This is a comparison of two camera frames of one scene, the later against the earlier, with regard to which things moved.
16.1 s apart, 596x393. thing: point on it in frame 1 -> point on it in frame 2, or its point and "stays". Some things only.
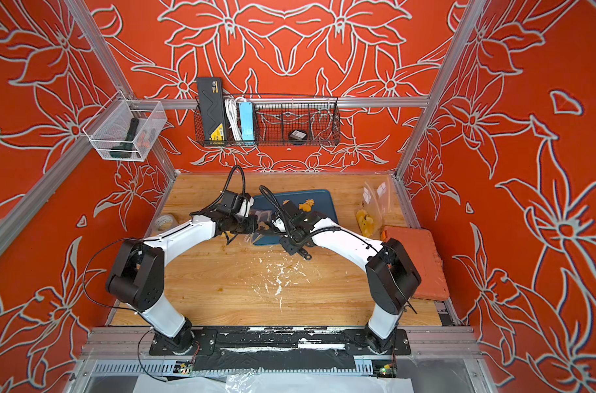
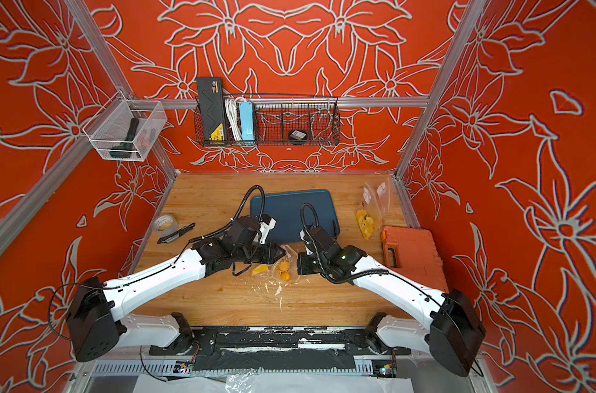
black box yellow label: [210, 120] stays
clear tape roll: [164, 222] stays
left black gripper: [253, 225] -> [272, 254]
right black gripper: [283, 242] -> [301, 264]
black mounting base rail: [351, 341] stays
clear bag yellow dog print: [382, 187] stays
